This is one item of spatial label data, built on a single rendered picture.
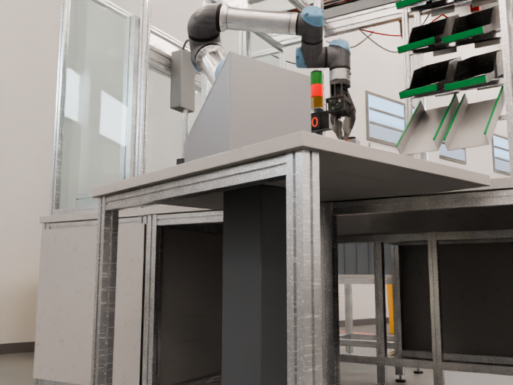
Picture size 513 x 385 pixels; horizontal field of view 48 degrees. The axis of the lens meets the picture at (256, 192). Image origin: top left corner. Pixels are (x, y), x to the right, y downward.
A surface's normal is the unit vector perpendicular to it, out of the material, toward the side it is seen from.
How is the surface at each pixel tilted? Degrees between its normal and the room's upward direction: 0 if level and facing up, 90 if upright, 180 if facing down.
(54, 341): 90
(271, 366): 90
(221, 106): 90
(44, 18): 90
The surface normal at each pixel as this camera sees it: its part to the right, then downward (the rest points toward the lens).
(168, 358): 0.86, -0.07
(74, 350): -0.51, -0.13
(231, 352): -0.76, -0.10
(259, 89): 0.63, -0.11
